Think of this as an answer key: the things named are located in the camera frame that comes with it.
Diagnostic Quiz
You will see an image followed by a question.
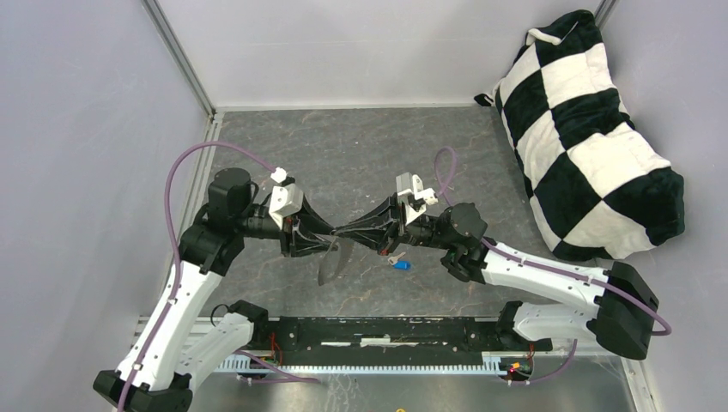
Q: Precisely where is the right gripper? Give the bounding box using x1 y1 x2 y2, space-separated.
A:
335 193 454 258

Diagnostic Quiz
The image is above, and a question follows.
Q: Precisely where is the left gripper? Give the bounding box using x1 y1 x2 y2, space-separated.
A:
235 191 338 258

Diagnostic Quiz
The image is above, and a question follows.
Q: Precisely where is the grey metal key holder plate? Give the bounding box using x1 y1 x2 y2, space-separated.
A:
317 237 355 287

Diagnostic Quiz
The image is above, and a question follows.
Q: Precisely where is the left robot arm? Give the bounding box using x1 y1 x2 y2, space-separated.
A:
93 168 333 411

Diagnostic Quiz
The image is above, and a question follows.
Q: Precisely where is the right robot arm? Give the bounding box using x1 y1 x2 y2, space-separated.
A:
332 196 670 361

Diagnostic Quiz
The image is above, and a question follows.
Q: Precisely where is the blue tagged key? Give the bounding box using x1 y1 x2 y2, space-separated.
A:
387 252 411 270

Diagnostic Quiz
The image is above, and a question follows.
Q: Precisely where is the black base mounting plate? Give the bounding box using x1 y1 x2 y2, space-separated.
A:
242 317 553 352

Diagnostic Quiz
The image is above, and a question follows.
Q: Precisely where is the black white checkered pillow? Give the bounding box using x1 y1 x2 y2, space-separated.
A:
475 9 686 262

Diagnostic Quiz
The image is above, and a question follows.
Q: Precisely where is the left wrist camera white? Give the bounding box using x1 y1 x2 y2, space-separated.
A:
268 167 304 229

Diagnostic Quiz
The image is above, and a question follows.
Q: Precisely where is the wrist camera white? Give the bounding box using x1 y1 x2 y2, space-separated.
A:
268 167 304 229
396 173 439 218

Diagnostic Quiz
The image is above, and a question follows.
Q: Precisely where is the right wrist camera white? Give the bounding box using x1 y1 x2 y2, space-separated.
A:
396 173 439 218

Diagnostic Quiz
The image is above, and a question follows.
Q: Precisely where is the white slotted cable duct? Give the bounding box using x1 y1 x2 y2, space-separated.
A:
214 354 508 377

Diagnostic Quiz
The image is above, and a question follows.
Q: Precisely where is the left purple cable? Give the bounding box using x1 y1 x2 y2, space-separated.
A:
115 141 319 412

